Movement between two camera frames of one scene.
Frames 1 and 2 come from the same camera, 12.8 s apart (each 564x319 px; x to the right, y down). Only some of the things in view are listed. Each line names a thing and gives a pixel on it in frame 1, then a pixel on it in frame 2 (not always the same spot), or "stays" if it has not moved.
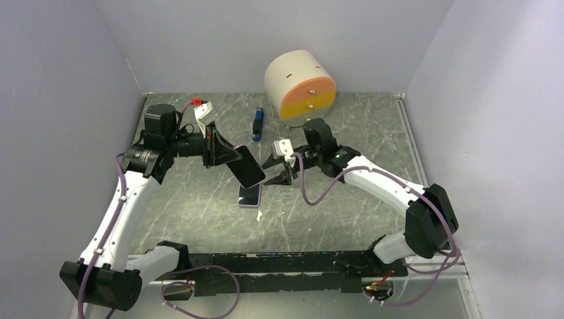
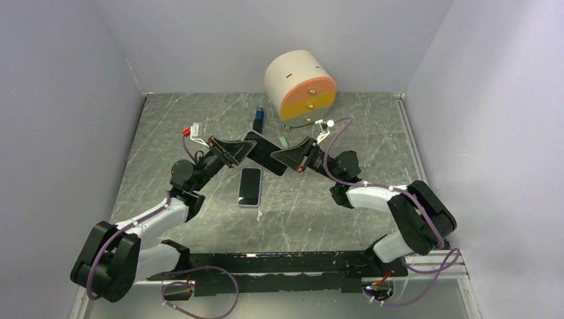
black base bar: x=234 y=273 stays
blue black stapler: x=258 y=125 stays
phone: x=247 y=170 → x=263 y=151
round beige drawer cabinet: x=301 y=87 stays
